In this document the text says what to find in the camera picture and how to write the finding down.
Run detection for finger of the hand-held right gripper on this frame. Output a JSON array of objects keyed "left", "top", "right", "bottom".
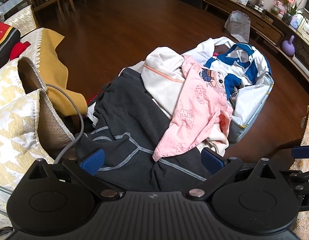
[
  {"left": 288, "top": 169, "right": 309, "bottom": 212},
  {"left": 291, "top": 145, "right": 309, "bottom": 159}
]

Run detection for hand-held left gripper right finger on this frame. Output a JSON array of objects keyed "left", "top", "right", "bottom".
[{"left": 186, "top": 147, "right": 282, "bottom": 200}]

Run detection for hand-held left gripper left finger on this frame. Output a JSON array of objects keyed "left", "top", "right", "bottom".
[{"left": 28, "top": 148, "right": 119, "bottom": 200}]

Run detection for pink printed garment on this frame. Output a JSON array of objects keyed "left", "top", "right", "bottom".
[{"left": 152, "top": 54, "right": 233, "bottom": 162}]

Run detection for white printed fabric laundry basket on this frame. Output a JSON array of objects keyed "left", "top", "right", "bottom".
[{"left": 228, "top": 74, "right": 275, "bottom": 144}]

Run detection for gold floral lace tablecloth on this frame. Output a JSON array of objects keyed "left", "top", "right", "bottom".
[{"left": 289, "top": 104, "right": 309, "bottom": 240}]

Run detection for dark grey pants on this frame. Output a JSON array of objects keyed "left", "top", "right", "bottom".
[{"left": 74, "top": 67, "right": 212, "bottom": 192}]

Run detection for white flat device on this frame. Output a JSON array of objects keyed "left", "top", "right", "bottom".
[{"left": 292, "top": 55, "right": 309, "bottom": 80}]

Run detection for blue and white polo shirt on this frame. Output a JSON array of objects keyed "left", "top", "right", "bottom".
[{"left": 194, "top": 37, "right": 272, "bottom": 100}]

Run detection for mustard yellow blanket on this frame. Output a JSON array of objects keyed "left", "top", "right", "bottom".
[{"left": 36, "top": 28, "right": 88, "bottom": 117}]

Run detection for purple kettlebell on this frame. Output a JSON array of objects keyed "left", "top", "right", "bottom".
[{"left": 281, "top": 35, "right": 296, "bottom": 56}]

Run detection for white garment with orange stripe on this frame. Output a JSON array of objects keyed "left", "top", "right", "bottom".
[{"left": 141, "top": 47, "right": 187, "bottom": 118}]

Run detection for cream lace-trimmed sofa cover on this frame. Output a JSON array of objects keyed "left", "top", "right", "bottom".
[{"left": 9, "top": 27, "right": 45, "bottom": 67}]

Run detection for wooden television cabinet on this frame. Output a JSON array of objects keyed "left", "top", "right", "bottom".
[{"left": 203, "top": 0, "right": 309, "bottom": 92}]

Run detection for clear plastic bag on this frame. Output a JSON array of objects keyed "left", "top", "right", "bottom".
[{"left": 224, "top": 10, "right": 251, "bottom": 43}]

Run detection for small green potted plant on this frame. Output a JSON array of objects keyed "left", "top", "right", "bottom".
[{"left": 282, "top": 0, "right": 307, "bottom": 25}]

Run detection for red and black cushion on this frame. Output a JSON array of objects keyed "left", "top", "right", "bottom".
[{"left": 0, "top": 21, "right": 31, "bottom": 70}]

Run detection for pink flower decoration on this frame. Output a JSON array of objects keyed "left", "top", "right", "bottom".
[{"left": 276, "top": 0, "right": 295, "bottom": 15}]

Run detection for grey cable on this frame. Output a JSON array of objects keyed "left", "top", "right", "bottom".
[{"left": 46, "top": 84, "right": 84, "bottom": 165}]

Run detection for colourful photo frame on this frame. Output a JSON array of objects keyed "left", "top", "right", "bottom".
[{"left": 289, "top": 12, "right": 306, "bottom": 28}]

